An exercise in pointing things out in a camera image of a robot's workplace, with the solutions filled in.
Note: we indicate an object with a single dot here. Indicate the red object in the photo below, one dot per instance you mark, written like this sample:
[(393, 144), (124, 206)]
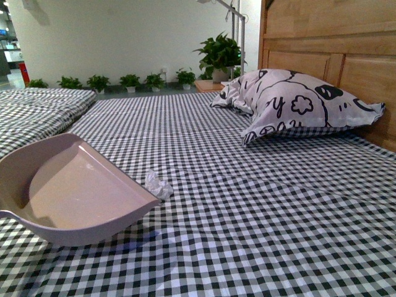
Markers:
[(24, 73)]

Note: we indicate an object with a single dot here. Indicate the white floor lamp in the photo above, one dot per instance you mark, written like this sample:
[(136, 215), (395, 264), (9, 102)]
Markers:
[(234, 13)]

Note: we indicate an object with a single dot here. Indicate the cartoon print pillow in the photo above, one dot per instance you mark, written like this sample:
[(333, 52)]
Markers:
[(288, 103)]

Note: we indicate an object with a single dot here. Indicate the pink plastic dustpan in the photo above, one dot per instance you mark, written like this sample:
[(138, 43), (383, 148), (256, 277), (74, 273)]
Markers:
[(69, 194)]

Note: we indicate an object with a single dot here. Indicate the small potted plant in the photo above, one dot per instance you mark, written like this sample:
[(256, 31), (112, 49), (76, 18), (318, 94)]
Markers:
[(130, 82), (98, 82), (155, 82), (37, 83), (186, 78), (70, 82)]

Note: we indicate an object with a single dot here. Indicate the white paper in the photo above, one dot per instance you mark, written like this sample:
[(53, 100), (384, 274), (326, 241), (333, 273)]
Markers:
[(159, 188)]

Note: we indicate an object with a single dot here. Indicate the black white checkered bedsheet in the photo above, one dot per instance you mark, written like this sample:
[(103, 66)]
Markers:
[(279, 217)]

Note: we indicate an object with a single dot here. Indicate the large potted green plant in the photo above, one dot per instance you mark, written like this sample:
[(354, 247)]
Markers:
[(221, 54)]

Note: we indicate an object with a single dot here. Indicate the far wooden nightstand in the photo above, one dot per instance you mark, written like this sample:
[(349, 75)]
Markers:
[(208, 86)]

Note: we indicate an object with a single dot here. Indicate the folded checkered quilt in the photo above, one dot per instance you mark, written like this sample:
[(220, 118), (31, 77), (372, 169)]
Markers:
[(32, 114)]

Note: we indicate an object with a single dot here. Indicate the wooden headboard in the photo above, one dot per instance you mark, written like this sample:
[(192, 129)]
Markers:
[(349, 44)]

